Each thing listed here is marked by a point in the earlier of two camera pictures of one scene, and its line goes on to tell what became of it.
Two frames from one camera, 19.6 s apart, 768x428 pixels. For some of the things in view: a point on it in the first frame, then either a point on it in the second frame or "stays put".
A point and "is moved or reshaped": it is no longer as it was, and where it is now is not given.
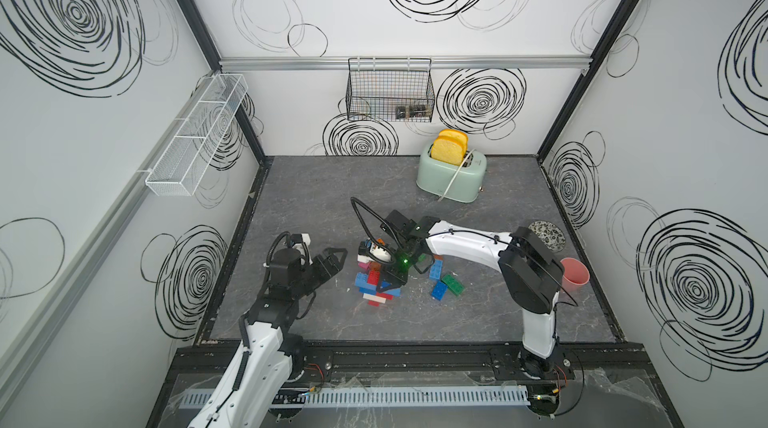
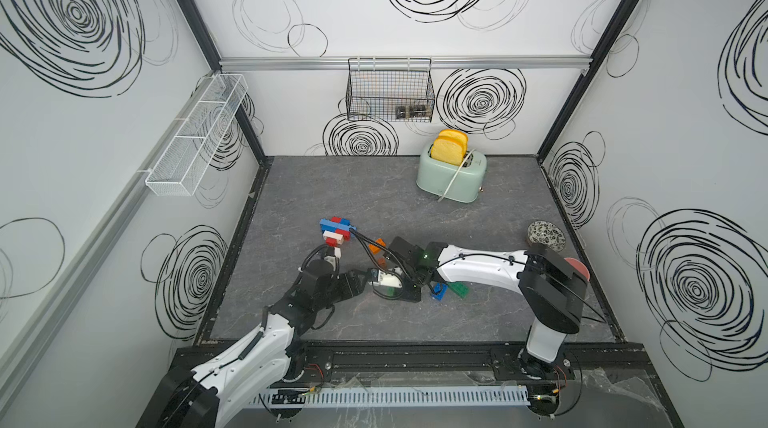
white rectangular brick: x=376 y=298 → x=338 y=237
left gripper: x=334 y=267 → x=352 y=281
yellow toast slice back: x=455 y=133 stays put
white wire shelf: x=185 y=159 stays put
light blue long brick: x=361 y=280 is moved or reshaped
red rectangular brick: x=381 y=295 → x=346 y=234
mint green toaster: x=434 y=176 stays put
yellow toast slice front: x=448 y=150 stays put
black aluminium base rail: x=439 y=362 stays put
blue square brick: x=439 y=290 stays put
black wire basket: x=390 y=89 stays put
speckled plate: x=550 y=234 stays put
